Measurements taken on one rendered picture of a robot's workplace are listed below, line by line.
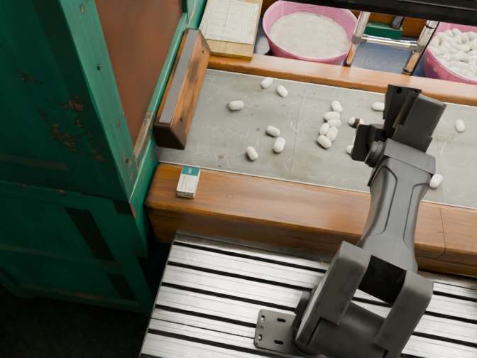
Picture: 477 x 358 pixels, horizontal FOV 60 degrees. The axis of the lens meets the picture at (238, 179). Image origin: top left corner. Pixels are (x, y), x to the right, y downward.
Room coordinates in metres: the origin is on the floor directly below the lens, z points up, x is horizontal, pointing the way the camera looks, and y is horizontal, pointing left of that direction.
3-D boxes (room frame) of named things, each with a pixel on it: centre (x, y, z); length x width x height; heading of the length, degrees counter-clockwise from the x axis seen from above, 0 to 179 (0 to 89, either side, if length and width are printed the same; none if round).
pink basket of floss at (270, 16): (0.97, -0.16, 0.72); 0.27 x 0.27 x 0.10
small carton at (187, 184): (0.44, 0.10, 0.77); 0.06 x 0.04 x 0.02; 176
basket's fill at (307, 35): (0.97, -0.16, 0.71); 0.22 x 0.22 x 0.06
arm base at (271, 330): (0.18, -0.16, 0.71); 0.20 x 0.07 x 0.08; 84
